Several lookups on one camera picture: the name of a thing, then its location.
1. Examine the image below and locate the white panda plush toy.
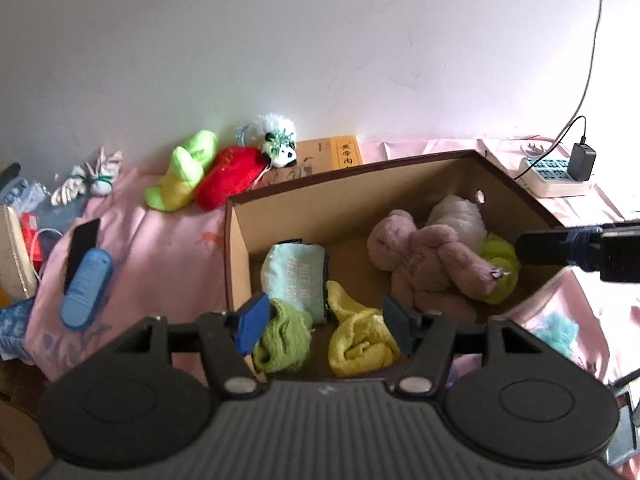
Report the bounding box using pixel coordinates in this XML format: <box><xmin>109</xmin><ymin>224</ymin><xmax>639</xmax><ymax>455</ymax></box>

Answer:
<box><xmin>235</xmin><ymin>114</ymin><xmax>298</xmax><ymax>168</ymax></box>

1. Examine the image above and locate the green frog plush toy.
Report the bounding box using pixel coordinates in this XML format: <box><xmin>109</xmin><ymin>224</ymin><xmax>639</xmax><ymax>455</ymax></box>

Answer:
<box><xmin>145</xmin><ymin>130</ymin><xmax>218</xmax><ymax>212</ymax></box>

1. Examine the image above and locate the blue patterned cloth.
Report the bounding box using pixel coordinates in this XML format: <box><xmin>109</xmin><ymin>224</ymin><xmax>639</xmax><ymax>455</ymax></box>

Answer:
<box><xmin>0</xmin><ymin>297</ymin><xmax>36</xmax><ymax>361</ymax></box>

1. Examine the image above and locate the blue glasses case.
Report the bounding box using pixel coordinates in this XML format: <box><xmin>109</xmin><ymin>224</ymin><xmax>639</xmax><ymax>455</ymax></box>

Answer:
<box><xmin>60</xmin><ymin>248</ymin><xmax>115</xmax><ymax>332</ymax></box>

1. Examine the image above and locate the teal fabric pouch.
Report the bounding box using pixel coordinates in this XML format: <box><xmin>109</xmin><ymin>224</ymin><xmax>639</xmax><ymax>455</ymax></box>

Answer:
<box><xmin>261</xmin><ymin>241</ymin><xmax>332</xmax><ymax>326</ymax></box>

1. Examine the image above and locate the white power strip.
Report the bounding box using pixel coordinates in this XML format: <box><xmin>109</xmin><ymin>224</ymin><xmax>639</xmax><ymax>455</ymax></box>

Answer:
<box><xmin>517</xmin><ymin>155</ymin><xmax>596</xmax><ymax>198</ymax></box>

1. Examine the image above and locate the red packet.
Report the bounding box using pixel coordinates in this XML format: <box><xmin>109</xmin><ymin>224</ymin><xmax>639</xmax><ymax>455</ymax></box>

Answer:
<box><xmin>21</xmin><ymin>212</ymin><xmax>42</xmax><ymax>261</ymax></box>

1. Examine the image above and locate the green towel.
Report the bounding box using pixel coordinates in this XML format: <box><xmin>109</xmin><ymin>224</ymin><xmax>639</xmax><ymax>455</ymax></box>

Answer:
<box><xmin>252</xmin><ymin>299</ymin><xmax>315</xmax><ymax>375</ymax></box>

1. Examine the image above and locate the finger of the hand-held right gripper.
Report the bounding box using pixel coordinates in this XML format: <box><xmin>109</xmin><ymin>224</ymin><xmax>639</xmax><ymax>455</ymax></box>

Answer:
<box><xmin>515</xmin><ymin>227</ymin><xmax>603</xmax><ymax>268</ymax></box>

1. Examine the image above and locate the blue blister pack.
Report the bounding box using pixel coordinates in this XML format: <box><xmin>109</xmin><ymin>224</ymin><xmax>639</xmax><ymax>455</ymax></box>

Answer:
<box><xmin>0</xmin><ymin>177</ymin><xmax>48</xmax><ymax>206</ymax></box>

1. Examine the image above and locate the pink printed bed sheet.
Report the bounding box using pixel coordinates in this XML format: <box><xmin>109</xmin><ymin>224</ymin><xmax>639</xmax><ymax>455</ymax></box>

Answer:
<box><xmin>25</xmin><ymin>137</ymin><xmax>640</xmax><ymax>466</ymax></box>

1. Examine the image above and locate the lime green soft toy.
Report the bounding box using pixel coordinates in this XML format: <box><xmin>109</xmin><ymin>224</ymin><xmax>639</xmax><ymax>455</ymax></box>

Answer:
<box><xmin>475</xmin><ymin>234</ymin><xmax>522</xmax><ymax>306</ymax></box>

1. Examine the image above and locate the grey power cable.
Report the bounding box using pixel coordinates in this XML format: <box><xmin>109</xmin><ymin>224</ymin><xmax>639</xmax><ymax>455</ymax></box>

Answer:
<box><xmin>514</xmin><ymin>0</ymin><xmax>610</xmax><ymax>180</ymax></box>

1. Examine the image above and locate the white fluffy plush toy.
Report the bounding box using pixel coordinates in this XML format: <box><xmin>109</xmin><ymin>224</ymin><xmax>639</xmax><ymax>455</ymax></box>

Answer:
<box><xmin>427</xmin><ymin>194</ymin><xmax>487</xmax><ymax>256</ymax></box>

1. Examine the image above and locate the white bundle with green tie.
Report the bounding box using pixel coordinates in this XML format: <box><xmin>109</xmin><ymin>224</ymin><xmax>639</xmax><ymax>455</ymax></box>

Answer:
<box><xmin>87</xmin><ymin>147</ymin><xmax>123</xmax><ymax>195</ymax></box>

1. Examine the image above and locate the white cotton glove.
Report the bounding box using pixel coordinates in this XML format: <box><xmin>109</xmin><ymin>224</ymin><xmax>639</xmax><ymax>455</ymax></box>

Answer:
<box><xmin>50</xmin><ymin>165</ymin><xmax>88</xmax><ymax>207</ymax></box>

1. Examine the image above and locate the yellow towel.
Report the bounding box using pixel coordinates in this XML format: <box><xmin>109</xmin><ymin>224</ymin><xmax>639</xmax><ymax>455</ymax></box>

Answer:
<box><xmin>326</xmin><ymin>280</ymin><xmax>401</xmax><ymax>378</ymax></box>

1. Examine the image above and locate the teal mesh bath sponge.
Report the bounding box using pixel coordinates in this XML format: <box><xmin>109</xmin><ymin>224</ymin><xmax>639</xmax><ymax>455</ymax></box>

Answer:
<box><xmin>532</xmin><ymin>310</ymin><xmax>581</xmax><ymax>358</ymax></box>

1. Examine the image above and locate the brown cardboard box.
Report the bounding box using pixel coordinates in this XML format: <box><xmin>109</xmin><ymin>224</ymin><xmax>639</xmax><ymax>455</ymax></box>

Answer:
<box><xmin>224</xmin><ymin>150</ymin><xmax>566</xmax><ymax>381</ymax></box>

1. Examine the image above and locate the black charger cable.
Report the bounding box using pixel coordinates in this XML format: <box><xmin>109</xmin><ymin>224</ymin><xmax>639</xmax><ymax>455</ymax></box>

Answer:
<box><xmin>542</xmin><ymin>116</ymin><xmax>588</xmax><ymax>158</ymax></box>

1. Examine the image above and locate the brown paper bag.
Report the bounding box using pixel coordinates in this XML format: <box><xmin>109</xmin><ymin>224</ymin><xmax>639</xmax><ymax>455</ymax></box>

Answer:
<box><xmin>0</xmin><ymin>205</ymin><xmax>38</xmax><ymax>301</ymax></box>

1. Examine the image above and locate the pink plush bunny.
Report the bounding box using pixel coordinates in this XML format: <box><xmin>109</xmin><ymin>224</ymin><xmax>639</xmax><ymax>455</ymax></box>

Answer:
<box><xmin>367</xmin><ymin>210</ymin><xmax>506</xmax><ymax>323</ymax></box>

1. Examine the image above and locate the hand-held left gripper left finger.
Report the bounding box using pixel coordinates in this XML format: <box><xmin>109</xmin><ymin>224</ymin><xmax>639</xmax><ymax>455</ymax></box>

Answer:
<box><xmin>127</xmin><ymin>292</ymin><xmax>273</xmax><ymax>401</ymax></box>

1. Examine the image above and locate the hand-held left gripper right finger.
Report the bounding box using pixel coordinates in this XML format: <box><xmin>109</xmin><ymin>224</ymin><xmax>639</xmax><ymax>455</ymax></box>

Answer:
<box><xmin>381</xmin><ymin>295</ymin><xmax>538</xmax><ymax>396</ymax></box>

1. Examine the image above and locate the red plush toy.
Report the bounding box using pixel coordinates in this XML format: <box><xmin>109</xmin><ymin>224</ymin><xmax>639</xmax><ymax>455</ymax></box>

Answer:
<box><xmin>195</xmin><ymin>146</ymin><xmax>273</xmax><ymax>211</ymax></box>

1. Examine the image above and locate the white cord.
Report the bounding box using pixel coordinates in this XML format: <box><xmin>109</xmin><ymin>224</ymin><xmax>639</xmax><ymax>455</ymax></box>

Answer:
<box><xmin>30</xmin><ymin>229</ymin><xmax>63</xmax><ymax>281</ymax></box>

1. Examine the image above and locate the black phone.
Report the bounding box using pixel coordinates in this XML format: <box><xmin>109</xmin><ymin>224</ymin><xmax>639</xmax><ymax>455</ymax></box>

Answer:
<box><xmin>65</xmin><ymin>218</ymin><xmax>101</xmax><ymax>291</ymax></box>

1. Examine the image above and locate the black charger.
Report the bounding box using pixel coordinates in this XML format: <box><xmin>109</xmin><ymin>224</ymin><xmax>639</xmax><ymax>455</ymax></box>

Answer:
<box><xmin>570</xmin><ymin>142</ymin><xmax>598</xmax><ymax>182</ymax></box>

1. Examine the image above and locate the yellow book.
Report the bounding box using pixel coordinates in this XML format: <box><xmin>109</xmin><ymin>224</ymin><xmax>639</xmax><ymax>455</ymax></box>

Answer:
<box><xmin>272</xmin><ymin>135</ymin><xmax>363</xmax><ymax>186</ymax></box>

